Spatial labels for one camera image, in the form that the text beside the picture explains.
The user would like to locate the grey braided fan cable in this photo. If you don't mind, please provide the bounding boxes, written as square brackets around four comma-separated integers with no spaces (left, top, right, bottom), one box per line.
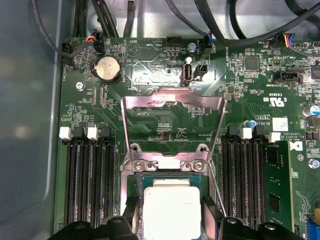
[163,0,213,42]

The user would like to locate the coin cell battery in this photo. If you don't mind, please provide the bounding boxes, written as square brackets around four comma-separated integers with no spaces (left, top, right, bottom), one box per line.
[91,56,123,83]

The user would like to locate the metal locking lever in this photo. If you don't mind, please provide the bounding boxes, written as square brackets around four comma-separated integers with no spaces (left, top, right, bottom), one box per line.
[209,158,228,218]

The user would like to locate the internal USB port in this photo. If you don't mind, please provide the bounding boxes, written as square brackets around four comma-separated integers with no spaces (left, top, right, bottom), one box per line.
[180,56,196,87]

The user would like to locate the CPU socket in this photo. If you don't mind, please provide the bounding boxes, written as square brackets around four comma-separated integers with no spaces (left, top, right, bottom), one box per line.
[119,142,222,240]

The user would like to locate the green motherboard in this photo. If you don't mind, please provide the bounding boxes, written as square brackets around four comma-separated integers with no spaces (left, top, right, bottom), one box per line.
[53,36,320,240]

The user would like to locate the black cable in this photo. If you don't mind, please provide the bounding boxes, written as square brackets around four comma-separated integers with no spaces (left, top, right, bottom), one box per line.
[193,0,320,42]
[91,0,119,39]
[126,0,137,39]
[73,0,88,39]
[30,0,76,66]

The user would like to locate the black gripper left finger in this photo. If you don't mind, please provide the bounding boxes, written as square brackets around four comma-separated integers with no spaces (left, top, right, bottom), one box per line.
[49,195,142,240]

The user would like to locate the white board label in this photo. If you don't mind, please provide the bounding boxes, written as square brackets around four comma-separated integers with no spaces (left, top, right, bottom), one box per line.
[272,117,289,132]

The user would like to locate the green RAM stick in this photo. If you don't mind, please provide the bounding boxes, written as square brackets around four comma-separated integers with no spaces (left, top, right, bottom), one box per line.
[264,142,294,232]

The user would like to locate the blue expansion slot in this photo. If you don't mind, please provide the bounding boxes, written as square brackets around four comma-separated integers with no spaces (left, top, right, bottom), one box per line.
[306,219,320,240]

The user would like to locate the metal socket cover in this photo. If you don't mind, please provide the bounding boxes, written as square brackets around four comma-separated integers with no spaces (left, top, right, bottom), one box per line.
[120,86,227,171]

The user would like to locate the silver green CPU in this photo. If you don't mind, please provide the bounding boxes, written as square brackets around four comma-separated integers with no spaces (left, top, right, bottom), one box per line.
[135,174,203,240]

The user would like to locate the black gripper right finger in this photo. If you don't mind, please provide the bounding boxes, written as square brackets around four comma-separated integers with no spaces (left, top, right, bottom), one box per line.
[201,195,307,240]

